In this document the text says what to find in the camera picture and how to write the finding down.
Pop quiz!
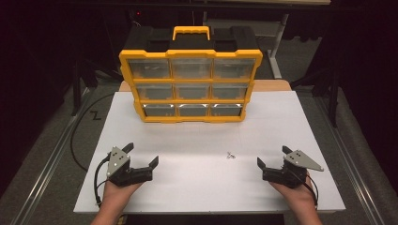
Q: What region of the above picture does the right hand-held gripper cable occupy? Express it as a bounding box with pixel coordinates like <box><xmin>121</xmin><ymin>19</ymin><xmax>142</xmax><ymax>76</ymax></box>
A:
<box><xmin>300</xmin><ymin>176</ymin><xmax>320</xmax><ymax>208</ymax></box>

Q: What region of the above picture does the person's right hand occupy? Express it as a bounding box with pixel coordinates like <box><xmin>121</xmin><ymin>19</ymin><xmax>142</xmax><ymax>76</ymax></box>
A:
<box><xmin>269</xmin><ymin>172</ymin><xmax>317</xmax><ymax>208</ymax></box>

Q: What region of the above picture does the white board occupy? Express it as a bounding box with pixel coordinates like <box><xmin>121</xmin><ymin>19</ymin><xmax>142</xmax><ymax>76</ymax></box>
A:
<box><xmin>73</xmin><ymin>90</ymin><xmax>346</xmax><ymax>216</ymax></box>

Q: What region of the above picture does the set of clear plastic drawers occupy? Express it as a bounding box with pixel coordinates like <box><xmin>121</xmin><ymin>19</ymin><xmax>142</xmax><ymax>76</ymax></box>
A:
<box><xmin>128</xmin><ymin>57</ymin><xmax>257</xmax><ymax>118</ymax></box>

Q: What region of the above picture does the white metal stand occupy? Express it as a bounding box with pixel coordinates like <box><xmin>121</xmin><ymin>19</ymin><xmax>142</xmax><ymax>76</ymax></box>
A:
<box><xmin>267</xmin><ymin>13</ymin><xmax>289</xmax><ymax>80</ymax></box>

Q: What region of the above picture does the person's left hand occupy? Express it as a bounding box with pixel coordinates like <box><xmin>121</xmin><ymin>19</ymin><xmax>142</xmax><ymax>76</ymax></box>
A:
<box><xmin>101</xmin><ymin>179</ymin><xmax>144</xmax><ymax>205</ymax></box>

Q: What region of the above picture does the small clear organizer drawer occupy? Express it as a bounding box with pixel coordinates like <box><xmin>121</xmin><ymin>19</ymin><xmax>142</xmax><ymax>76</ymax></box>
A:
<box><xmin>209</xmin><ymin>102</ymin><xmax>244</xmax><ymax>118</ymax></box>

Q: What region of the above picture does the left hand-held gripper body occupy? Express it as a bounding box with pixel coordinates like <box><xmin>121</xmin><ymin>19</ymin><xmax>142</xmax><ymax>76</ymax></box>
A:
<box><xmin>106</xmin><ymin>145</ymin><xmax>154</xmax><ymax>188</ymax></box>

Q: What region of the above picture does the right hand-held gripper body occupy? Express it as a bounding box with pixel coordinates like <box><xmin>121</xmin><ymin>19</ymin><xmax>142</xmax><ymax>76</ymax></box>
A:
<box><xmin>262</xmin><ymin>149</ymin><xmax>325</xmax><ymax>189</ymax></box>

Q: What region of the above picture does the black floor cable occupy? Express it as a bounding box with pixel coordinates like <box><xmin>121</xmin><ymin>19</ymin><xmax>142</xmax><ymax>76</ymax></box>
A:
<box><xmin>69</xmin><ymin>93</ymin><xmax>115</xmax><ymax>173</ymax></box>

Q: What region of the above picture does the hand-held gripper cable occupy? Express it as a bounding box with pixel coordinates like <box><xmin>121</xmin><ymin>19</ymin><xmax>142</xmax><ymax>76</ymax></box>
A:
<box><xmin>93</xmin><ymin>155</ymin><xmax>111</xmax><ymax>208</ymax></box>
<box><xmin>300</xmin><ymin>176</ymin><xmax>320</xmax><ymax>208</ymax></box>

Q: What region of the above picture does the yellow black drawer organizer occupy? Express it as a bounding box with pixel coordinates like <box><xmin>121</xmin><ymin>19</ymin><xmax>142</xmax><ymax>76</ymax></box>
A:
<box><xmin>118</xmin><ymin>25</ymin><xmax>264</xmax><ymax>124</ymax></box>

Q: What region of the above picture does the black stand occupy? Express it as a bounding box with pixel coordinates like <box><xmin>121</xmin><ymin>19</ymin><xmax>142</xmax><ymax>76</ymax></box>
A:
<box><xmin>70</xmin><ymin>58</ymin><xmax>99</xmax><ymax>117</ymax></box>
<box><xmin>290</xmin><ymin>66</ymin><xmax>342</xmax><ymax>128</ymax></box>

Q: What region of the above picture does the left hand-held gripper cable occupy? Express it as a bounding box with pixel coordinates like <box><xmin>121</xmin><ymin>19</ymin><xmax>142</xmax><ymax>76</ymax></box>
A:
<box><xmin>93</xmin><ymin>155</ymin><xmax>111</xmax><ymax>208</ymax></box>

